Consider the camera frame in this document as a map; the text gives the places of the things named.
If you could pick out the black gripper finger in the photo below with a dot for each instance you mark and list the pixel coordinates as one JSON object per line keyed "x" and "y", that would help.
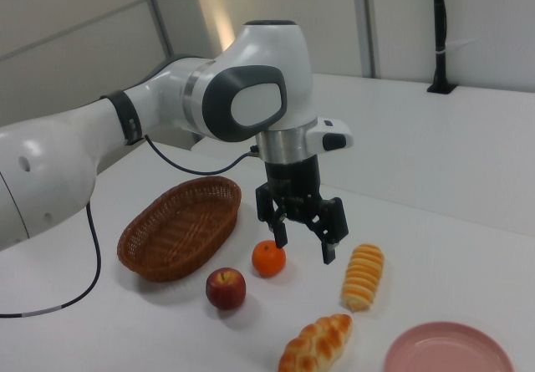
{"x": 332, "y": 225}
{"x": 269, "y": 209}

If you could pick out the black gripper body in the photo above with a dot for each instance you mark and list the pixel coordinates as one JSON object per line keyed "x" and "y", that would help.
{"x": 292, "y": 179}

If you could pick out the orange mandarin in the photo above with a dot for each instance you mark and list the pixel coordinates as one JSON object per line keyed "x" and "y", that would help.
{"x": 269, "y": 261}

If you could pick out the striped bread roll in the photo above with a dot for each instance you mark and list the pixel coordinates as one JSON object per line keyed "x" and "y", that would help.
{"x": 363, "y": 276}

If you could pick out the red apple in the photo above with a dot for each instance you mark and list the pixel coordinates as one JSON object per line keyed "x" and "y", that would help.
{"x": 225, "y": 290}

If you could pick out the braided bread loaf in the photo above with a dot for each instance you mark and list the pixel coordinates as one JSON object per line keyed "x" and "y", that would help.
{"x": 313, "y": 342}

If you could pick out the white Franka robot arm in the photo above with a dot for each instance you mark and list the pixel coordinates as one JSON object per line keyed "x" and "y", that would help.
{"x": 271, "y": 62}

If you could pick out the brown woven basket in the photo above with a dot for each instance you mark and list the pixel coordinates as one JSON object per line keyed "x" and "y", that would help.
{"x": 175, "y": 230}

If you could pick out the pink plate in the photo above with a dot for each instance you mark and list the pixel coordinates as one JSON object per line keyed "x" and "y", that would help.
{"x": 443, "y": 351}

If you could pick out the black pole stand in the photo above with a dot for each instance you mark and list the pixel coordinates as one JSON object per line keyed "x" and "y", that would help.
{"x": 439, "y": 67}

